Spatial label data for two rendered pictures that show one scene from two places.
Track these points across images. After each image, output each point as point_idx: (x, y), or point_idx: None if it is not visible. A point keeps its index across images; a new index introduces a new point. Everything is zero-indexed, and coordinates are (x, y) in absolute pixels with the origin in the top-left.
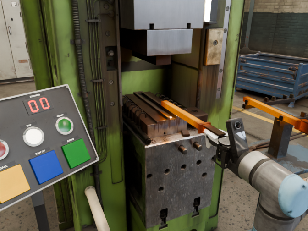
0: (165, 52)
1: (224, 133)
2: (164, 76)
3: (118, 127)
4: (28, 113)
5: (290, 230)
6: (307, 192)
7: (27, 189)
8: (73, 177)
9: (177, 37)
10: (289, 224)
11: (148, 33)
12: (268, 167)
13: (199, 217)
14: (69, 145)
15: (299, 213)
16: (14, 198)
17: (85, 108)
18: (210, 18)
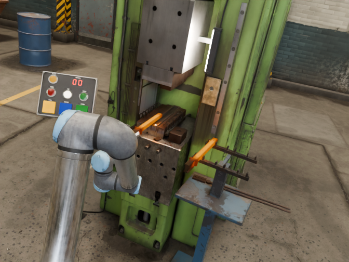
0: (153, 80)
1: None
2: None
3: (134, 118)
4: (70, 83)
5: (99, 181)
6: (101, 160)
7: (52, 113)
8: None
9: (162, 74)
10: (97, 175)
11: (144, 66)
12: None
13: (159, 209)
14: (80, 105)
15: (97, 169)
16: (47, 113)
17: (117, 97)
18: (206, 69)
